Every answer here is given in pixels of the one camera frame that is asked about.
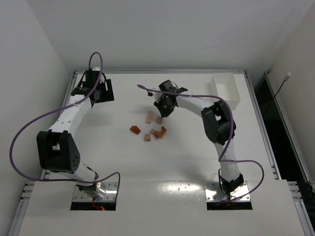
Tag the black wall cable white plug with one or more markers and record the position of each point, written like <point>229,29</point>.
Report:
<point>285,79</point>

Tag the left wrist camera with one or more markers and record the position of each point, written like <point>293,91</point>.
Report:
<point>85,84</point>

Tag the light wood cube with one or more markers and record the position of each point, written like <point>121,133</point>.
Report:
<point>147,137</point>

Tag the white perforated plastic box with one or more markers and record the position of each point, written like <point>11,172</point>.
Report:
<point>224,85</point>

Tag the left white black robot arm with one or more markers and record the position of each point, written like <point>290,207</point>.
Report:
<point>57,149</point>

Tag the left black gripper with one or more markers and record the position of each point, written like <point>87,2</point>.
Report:
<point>107,90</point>

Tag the long plain wood block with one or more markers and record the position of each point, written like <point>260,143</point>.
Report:
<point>159,120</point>

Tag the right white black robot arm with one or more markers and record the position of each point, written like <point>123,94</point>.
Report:
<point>218,124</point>

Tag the long engraved wood block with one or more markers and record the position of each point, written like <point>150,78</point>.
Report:
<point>149,117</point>

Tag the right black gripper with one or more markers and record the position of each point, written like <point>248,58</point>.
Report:
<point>164,110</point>

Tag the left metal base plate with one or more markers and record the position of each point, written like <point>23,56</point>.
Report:
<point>104,192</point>

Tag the orange triangular wood block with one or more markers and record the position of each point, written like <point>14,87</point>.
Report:
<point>135,129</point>

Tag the orange arch wood block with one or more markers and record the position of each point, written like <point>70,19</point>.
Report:
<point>160,134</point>

